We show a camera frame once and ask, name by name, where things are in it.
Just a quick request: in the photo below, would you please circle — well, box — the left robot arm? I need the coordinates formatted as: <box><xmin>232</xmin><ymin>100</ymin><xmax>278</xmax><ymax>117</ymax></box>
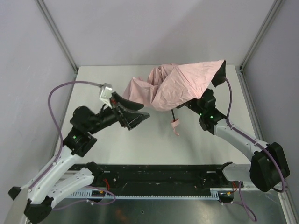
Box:
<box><xmin>5</xmin><ymin>92</ymin><xmax>150</xmax><ymax>224</ymax></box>

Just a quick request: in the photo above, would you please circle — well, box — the aluminium frame post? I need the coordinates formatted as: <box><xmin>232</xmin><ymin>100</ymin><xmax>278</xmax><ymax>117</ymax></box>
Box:
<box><xmin>238</xmin><ymin>0</ymin><xmax>286</xmax><ymax>70</ymax></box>
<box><xmin>35</xmin><ymin>0</ymin><xmax>78</xmax><ymax>72</ymax></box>

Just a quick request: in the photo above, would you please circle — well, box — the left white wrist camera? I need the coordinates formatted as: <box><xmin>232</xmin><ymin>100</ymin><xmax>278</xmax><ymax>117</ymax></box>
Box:
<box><xmin>99</xmin><ymin>83</ymin><xmax>113</xmax><ymax>105</ymax></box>

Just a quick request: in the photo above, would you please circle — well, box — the white slotted cable duct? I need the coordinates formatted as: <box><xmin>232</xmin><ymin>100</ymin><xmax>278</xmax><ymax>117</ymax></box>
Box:
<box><xmin>70</xmin><ymin>188</ymin><xmax>231</xmax><ymax>200</ymax></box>

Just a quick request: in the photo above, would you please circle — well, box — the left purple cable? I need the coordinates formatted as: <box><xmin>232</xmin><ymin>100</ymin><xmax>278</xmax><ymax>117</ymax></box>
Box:
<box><xmin>28</xmin><ymin>80</ymin><xmax>103</xmax><ymax>189</ymax></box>

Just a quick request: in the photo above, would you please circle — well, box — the left aluminium frame post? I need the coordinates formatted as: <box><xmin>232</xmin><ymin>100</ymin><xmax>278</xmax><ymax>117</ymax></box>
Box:
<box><xmin>35</xmin><ymin>0</ymin><xmax>78</xmax><ymax>72</ymax></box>

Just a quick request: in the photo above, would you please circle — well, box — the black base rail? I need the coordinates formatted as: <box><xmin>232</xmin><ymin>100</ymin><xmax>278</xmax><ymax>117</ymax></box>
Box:
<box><xmin>93</xmin><ymin>164</ymin><xmax>243</xmax><ymax>198</ymax></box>

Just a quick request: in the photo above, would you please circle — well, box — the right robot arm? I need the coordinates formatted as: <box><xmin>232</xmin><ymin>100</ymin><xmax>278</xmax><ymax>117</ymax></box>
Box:
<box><xmin>183</xmin><ymin>89</ymin><xmax>290</xmax><ymax>192</ymax></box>

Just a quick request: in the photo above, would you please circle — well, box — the pink folding umbrella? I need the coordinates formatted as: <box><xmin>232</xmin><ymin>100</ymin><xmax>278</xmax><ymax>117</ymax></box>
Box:
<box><xmin>122</xmin><ymin>60</ymin><xmax>227</xmax><ymax>134</ymax></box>

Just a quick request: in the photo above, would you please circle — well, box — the right aluminium frame post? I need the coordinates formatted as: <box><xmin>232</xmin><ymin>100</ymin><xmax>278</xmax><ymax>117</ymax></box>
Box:
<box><xmin>238</xmin><ymin>0</ymin><xmax>286</xmax><ymax>70</ymax></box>

